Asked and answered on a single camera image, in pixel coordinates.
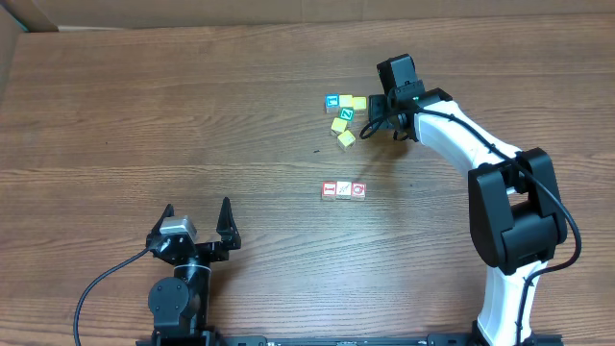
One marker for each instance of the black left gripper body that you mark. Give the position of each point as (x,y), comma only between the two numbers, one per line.
(209,251)

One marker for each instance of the yellow wooden block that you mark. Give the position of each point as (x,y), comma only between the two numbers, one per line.
(339,126)
(359,103)
(346,140)
(346,100)

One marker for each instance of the blue letter wooden block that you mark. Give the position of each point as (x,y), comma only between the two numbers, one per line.
(332,103)

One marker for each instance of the red symbol wooden block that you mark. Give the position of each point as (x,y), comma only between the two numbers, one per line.
(358,191)

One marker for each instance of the yellow wooden block far top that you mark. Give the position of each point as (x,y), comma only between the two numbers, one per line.
(359,103)

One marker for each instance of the red letter wooden block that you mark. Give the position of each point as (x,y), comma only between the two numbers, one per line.
(328,190)

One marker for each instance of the yellow wooden block left top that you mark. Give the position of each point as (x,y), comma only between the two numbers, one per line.
(346,100)

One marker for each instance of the yellow wooden block lower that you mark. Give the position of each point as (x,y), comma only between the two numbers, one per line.
(346,140)

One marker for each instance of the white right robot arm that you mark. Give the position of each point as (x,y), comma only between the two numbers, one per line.
(516,216)

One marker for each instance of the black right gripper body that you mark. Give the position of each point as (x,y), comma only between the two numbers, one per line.
(380,104)

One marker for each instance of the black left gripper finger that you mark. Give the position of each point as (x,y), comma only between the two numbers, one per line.
(168,212)
(226,227)

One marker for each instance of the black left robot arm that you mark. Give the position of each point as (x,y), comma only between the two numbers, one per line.
(179,303)

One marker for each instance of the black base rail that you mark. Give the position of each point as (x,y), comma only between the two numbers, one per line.
(336,340)

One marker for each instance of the plain cream wooden block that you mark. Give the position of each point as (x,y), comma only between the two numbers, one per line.
(343,190)

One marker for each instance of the green letter wooden block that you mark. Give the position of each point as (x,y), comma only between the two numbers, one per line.
(347,114)

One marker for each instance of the yellow wooden block upper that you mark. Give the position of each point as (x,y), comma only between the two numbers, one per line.
(339,126)

